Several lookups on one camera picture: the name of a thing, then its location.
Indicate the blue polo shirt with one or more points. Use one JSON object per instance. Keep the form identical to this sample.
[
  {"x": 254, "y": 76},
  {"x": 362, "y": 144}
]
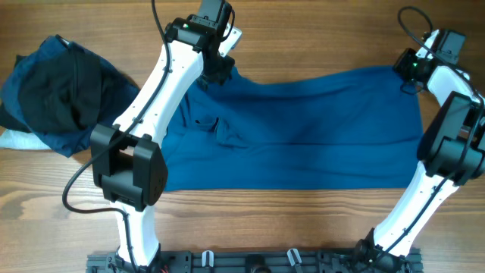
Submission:
[{"x": 351, "y": 130}]

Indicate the white cloth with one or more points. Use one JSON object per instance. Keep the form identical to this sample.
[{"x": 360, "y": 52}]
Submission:
[{"x": 12, "y": 139}]

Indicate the black crumpled garment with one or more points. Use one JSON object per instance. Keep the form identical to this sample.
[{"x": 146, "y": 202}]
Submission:
[{"x": 62, "y": 94}]

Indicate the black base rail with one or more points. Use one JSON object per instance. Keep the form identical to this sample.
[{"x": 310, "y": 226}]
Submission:
[{"x": 292, "y": 260}]

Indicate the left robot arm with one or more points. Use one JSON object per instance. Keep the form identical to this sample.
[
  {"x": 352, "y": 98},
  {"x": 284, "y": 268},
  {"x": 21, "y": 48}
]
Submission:
[{"x": 127, "y": 161}]

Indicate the dark navy crumpled garment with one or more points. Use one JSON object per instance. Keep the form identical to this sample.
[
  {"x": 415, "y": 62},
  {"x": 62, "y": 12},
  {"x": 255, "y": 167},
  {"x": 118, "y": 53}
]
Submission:
[{"x": 118, "y": 92}]

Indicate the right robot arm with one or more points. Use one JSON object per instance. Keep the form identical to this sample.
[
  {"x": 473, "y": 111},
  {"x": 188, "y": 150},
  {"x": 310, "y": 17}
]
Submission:
[{"x": 450, "y": 153}]

